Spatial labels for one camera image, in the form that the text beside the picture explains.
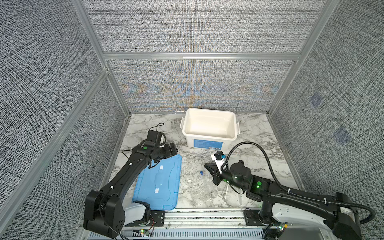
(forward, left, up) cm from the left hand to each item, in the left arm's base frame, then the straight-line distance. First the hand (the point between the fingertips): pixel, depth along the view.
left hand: (171, 152), depth 83 cm
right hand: (-12, -17, +7) cm, 22 cm away
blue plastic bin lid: (-13, +8, -13) cm, 20 cm away
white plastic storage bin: (+25, -26, -13) cm, 38 cm away
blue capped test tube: (-9, -16, -9) cm, 21 cm away
